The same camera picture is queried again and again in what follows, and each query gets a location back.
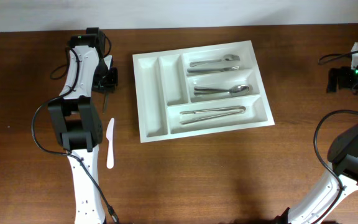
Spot metal fork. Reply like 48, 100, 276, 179
187, 66, 241, 73
189, 54, 241, 67

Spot small bent spoon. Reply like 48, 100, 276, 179
102, 92, 109, 114

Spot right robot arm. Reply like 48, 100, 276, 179
273, 42, 358, 224

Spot white plastic knife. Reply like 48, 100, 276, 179
106, 118, 115, 169

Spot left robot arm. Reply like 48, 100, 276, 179
48, 27, 117, 223

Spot white cutlery tray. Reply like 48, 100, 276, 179
133, 40, 275, 142

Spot metal tongs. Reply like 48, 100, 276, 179
180, 106, 247, 125

